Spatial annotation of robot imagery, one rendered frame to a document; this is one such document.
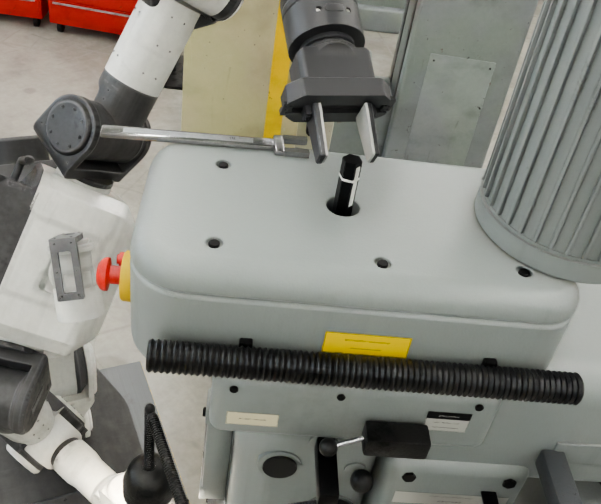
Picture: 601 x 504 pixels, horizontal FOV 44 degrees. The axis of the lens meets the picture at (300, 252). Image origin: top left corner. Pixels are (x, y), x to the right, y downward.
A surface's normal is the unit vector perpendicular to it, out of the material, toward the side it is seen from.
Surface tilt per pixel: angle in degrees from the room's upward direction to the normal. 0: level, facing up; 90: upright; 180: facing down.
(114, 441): 0
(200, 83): 90
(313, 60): 30
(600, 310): 0
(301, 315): 90
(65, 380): 81
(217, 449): 90
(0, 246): 58
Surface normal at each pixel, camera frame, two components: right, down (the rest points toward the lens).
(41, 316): 0.40, 0.11
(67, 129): -0.40, 0.04
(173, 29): 0.47, 0.53
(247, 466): -0.62, 0.43
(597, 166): -0.41, 0.53
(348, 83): 0.24, -0.35
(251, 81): 0.02, 0.62
